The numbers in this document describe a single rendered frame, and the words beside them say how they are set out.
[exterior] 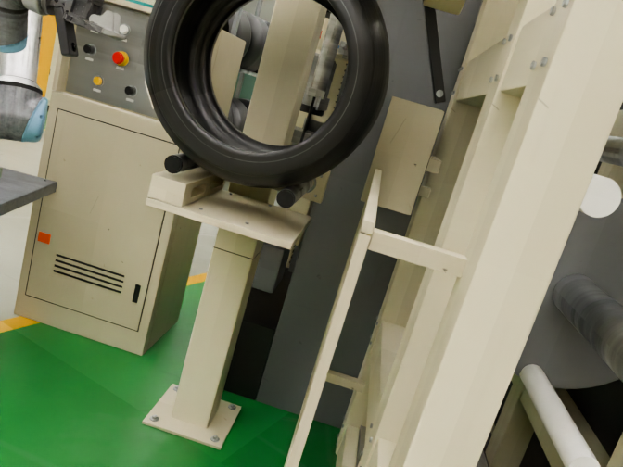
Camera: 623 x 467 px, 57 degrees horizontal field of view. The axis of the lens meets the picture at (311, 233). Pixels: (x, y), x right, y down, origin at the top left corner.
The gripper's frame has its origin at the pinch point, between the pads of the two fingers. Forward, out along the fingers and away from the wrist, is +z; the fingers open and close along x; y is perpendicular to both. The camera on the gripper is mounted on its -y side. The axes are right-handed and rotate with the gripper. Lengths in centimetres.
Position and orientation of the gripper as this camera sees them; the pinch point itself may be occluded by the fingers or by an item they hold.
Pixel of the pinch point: (120, 39)
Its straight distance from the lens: 158.2
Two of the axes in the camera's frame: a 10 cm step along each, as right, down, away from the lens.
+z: 9.1, 4.1, -0.4
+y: 3.9, -8.9, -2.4
